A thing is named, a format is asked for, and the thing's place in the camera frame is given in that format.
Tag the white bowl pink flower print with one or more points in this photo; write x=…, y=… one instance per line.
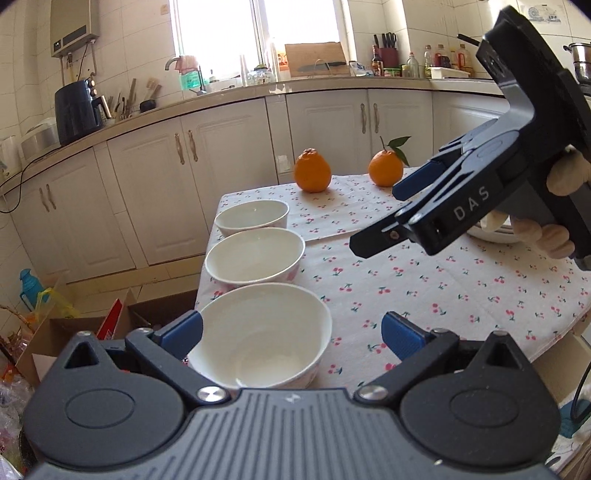
x=263, y=332
x=251, y=214
x=254, y=254

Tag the orange without leaf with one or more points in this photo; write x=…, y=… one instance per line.
x=313, y=171

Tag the grey water heater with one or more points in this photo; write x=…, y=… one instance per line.
x=74, y=27

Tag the kitchen utensils holder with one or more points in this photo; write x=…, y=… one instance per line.
x=134, y=104

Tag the brown cardboard box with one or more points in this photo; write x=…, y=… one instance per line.
x=55, y=337

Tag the person's right hand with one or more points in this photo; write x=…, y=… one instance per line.
x=570, y=170

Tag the white tray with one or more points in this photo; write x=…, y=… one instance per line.
x=450, y=72

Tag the white rice cooker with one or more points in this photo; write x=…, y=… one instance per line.
x=40, y=138

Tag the glass jar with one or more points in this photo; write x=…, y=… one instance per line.
x=261, y=76

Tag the pink cloth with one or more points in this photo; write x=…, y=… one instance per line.
x=187, y=63

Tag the green dish soap bottle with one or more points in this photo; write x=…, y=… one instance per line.
x=190, y=81

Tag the cherry print tablecloth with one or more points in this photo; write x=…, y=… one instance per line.
x=415, y=286

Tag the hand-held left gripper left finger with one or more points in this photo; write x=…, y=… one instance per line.
x=182, y=333

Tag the wooden cutting board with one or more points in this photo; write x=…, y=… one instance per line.
x=314, y=53

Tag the clear glass bottle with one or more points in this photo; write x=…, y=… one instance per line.
x=412, y=67

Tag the red carton box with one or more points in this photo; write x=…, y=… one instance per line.
x=111, y=321

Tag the dark blue air fryer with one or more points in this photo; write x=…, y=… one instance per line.
x=78, y=113

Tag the orange with green leaf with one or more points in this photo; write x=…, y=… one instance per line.
x=385, y=168

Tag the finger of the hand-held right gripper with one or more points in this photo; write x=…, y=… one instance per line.
x=415, y=181
x=374, y=241

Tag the blue thermos flask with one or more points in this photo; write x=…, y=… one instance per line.
x=31, y=288

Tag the red knife block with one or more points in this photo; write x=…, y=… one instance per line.
x=387, y=55

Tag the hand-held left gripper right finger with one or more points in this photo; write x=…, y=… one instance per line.
x=400, y=338

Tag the dark sauce bottle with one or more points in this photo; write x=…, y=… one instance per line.
x=376, y=62

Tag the white kitchen cabinets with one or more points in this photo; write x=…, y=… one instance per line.
x=221, y=138

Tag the white electric kettle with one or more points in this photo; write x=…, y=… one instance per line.
x=9, y=154

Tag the yellow plastic bag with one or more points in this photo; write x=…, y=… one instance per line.
x=57, y=304

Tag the steel pot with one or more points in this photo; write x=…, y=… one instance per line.
x=579, y=62

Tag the metal faucet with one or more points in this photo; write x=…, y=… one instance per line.
x=201, y=87

